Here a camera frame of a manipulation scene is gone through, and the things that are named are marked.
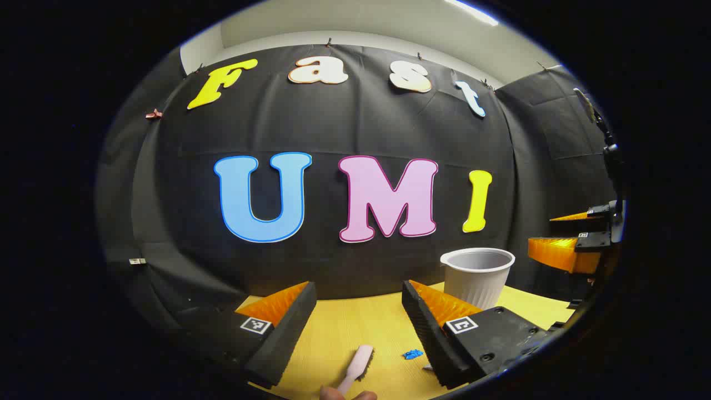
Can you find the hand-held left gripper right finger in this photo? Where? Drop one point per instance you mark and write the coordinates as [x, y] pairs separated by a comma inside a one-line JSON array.
[[427, 339]]

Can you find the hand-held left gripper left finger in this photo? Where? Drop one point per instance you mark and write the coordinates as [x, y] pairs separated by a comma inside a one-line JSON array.
[[283, 339]]

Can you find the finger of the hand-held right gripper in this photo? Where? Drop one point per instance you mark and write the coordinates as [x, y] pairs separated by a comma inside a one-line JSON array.
[[577, 216], [561, 253]]

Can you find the blue paper ball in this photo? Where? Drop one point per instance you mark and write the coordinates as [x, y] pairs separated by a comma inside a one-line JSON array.
[[412, 354]]

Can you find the small pale lilac broom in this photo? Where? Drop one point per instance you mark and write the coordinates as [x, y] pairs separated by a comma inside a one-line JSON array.
[[360, 358]]

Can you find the white ribbed garbage bin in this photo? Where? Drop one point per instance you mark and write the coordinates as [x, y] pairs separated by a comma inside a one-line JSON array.
[[477, 283]]

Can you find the orange paper ball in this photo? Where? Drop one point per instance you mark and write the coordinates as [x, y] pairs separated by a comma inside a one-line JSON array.
[[355, 395]]

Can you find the yellow wooden desktop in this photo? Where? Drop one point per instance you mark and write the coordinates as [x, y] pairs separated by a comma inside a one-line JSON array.
[[344, 328]]

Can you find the black backdrop cloth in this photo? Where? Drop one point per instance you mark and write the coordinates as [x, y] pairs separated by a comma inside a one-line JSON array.
[[333, 128]]

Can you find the red backdrop clip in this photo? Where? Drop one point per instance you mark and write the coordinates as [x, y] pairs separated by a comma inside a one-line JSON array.
[[154, 114]]

